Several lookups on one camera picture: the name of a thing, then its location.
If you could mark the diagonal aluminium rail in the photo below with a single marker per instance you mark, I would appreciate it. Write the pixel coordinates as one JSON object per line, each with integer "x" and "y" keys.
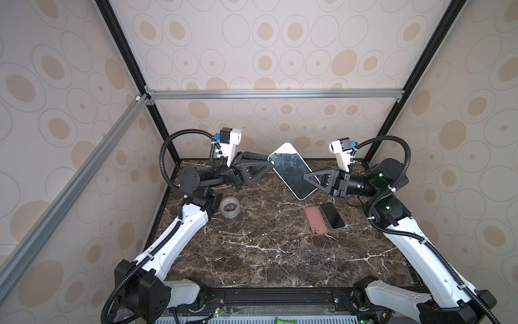
{"x": 26, "y": 252}

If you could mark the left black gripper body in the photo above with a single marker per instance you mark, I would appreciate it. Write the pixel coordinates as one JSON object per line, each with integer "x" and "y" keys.
{"x": 236, "y": 177}

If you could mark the green tag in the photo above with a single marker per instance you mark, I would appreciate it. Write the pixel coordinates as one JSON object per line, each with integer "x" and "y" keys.
{"x": 283, "y": 321}

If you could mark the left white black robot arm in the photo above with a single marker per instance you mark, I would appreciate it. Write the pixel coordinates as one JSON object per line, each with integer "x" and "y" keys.
{"x": 140, "y": 284}

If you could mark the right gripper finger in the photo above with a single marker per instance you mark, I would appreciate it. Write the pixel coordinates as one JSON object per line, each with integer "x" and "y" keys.
{"x": 328, "y": 172}
{"x": 325, "y": 183}

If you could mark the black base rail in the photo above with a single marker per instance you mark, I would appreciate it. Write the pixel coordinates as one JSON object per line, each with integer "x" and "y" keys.
{"x": 267, "y": 299}

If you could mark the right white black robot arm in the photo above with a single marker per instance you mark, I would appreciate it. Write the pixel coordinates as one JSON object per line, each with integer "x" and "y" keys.
{"x": 450, "y": 297}

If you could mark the horizontal aluminium rail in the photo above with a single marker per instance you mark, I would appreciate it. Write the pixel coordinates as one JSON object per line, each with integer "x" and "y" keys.
{"x": 157, "y": 95}

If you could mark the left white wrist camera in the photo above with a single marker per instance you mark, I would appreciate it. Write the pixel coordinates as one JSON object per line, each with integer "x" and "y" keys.
{"x": 228, "y": 139}

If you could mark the clear tape roll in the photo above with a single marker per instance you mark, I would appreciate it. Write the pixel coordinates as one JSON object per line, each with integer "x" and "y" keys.
{"x": 230, "y": 207}

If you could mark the pink phone case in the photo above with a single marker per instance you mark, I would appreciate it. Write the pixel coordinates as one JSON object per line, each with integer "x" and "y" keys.
{"x": 316, "y": 221}

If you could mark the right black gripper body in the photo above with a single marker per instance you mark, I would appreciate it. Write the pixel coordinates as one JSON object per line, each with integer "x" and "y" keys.
{"x": 340, "y": 183}

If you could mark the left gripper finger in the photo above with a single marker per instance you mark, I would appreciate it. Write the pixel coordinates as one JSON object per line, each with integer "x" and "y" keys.
{"x": 252, "y": 171}
{"x": 250, "y": 157}

